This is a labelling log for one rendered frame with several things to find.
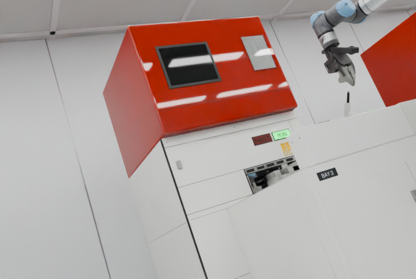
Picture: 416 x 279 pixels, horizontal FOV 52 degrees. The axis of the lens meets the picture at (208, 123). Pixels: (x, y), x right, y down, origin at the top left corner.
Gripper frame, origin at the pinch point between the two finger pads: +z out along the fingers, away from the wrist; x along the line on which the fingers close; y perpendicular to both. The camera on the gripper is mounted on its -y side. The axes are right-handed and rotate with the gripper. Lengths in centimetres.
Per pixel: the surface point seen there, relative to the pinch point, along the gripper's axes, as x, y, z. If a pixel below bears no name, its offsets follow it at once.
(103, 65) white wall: 34, 207, -133
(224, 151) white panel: 36, 59, 2
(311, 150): 39.3, -3.9, 23.6
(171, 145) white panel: 62, 59, -7
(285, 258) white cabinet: 46, 27, 56
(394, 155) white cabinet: 2.1, -3.9, 34.2
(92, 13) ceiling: 41, 174, -164
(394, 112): -9.8, -3.9, 17.6
